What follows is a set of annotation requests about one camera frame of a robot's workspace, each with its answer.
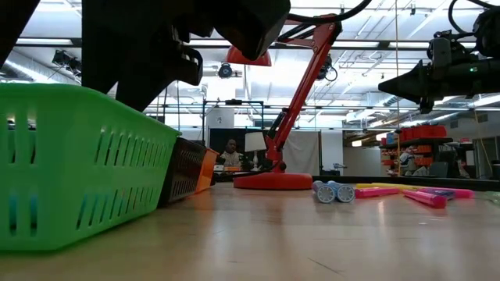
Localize red desk lamp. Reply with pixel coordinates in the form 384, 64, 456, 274
224, 13, 344, 191

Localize yellow marker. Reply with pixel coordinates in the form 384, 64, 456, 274
370, 181, 430, 188
355, 182, 427, 192

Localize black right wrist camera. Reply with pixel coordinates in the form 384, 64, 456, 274
427, 30, 457, 71

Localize white shade table lamp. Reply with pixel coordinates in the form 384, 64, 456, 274
244, 131, 268, 172

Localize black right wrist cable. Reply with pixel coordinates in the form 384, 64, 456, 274
447, 0, 500, 36

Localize black overhead camera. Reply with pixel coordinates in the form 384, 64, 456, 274
217, 62, 234, 80

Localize black background stand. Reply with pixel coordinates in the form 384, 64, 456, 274
201, 98, 266, 144

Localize pink marker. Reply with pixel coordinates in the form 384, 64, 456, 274
354, 187, 401, 199
402, 189, 448, 209
420, 187, 475, 199

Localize black partition panel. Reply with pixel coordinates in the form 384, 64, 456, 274
209, 127, 270, 173

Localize metal shelf rack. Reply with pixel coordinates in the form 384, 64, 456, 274
377, 124, 455, 177

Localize black ceiling device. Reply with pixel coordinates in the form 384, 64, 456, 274
52, 49, 84, 77

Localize red storage bins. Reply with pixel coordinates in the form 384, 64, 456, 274
398, 124, 448, 142

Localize orange plastic basket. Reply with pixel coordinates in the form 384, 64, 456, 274
194, 147, 220, 194

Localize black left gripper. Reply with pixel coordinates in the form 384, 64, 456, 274
81, 0, 292, 112

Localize green plastic basket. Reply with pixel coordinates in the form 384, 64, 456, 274
0, 83, 181, 251

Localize grey curtain panel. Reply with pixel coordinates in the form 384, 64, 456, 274
283, 130, 322, 176

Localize black overhead crossbar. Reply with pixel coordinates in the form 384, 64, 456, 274
0, 37, 500, 51

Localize thick blue marker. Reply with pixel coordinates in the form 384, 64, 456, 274
312, 180, 337, 205
7, 193, 38, 235
327, 180, 356, 204

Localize black plastic basket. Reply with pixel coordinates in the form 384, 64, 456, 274
158, 136, 209, 207

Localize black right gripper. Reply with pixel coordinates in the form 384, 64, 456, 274
377, 60, 470, 114

